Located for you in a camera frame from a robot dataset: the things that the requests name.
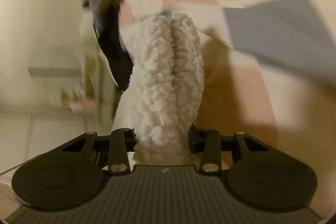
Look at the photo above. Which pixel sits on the white fleece garment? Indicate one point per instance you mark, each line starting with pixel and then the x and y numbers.
pixel 165 91

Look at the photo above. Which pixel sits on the pile of dark clothes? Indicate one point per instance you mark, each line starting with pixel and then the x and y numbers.
pixel 113 50

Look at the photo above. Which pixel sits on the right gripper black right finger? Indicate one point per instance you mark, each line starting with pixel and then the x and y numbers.
pixel 254 172

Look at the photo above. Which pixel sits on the checkered pastel quilt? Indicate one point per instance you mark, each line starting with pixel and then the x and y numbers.
pixel 269 71

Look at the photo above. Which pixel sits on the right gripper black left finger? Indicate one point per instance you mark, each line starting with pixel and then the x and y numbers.
pixel 73 173

